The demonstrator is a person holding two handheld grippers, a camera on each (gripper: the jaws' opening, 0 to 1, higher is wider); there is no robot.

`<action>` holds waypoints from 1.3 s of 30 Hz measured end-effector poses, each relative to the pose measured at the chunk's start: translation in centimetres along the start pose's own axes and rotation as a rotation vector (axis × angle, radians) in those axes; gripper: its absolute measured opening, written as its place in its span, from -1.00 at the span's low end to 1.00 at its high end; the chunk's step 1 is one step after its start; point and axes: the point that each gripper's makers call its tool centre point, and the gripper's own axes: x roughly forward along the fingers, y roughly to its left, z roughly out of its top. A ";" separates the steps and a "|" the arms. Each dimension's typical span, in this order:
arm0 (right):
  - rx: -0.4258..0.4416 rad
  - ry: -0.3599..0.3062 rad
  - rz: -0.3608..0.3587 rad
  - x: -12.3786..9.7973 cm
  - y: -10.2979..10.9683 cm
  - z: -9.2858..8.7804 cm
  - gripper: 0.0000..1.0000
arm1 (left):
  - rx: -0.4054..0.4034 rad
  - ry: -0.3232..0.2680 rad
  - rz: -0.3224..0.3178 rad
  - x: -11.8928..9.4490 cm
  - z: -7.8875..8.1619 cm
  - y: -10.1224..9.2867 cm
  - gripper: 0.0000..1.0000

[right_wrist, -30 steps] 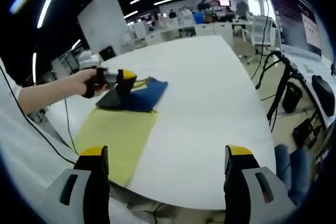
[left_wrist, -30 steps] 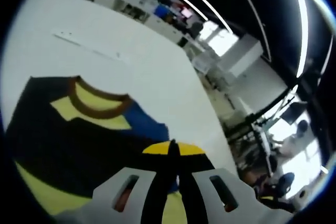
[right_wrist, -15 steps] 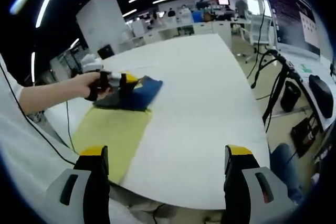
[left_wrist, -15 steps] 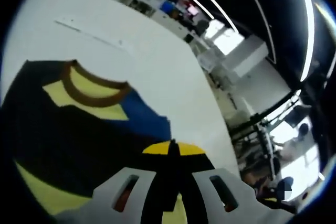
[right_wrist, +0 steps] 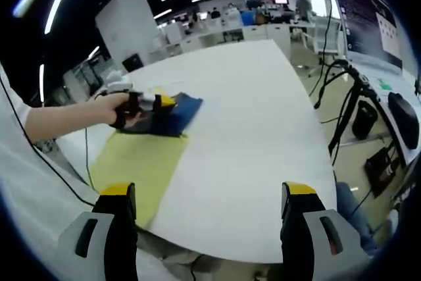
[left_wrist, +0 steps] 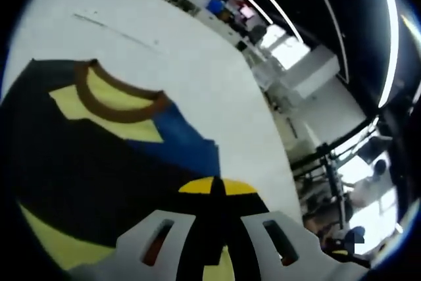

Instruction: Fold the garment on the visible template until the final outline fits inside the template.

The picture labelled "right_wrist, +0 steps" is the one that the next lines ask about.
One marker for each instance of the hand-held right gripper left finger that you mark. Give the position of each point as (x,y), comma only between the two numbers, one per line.
(108,245)

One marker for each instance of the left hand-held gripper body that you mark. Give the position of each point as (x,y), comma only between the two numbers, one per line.
(118,82)

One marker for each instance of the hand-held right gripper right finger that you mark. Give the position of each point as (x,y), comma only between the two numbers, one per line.
(299,245)

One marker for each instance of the yellow blue grey garment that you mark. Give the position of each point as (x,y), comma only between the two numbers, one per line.
(138,162)

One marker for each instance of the person's left hand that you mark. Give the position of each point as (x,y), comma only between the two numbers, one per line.
(103,108)

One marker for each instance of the white square pillar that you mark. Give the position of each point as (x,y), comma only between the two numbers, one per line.
(128,27)

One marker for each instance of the person's blue jeans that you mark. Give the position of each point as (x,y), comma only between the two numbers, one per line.
(355,215)

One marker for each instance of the person's white shirt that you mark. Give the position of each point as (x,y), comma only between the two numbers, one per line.
(26,189)

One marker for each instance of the black floor power box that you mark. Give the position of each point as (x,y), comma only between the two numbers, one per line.
(381,172)

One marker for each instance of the white cabinet row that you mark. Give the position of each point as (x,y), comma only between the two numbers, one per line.
(256,34)

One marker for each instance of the black cylinder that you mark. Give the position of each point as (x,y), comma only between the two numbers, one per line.
(365,119)

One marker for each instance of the black stand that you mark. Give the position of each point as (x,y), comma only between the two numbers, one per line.
(353,96)

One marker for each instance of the black computer mouse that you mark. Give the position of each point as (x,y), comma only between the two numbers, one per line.
(403,119)

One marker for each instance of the white side desk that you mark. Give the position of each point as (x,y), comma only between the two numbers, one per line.
(381,77)

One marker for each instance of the large computer monitor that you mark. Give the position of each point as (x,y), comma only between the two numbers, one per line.
(365,14)

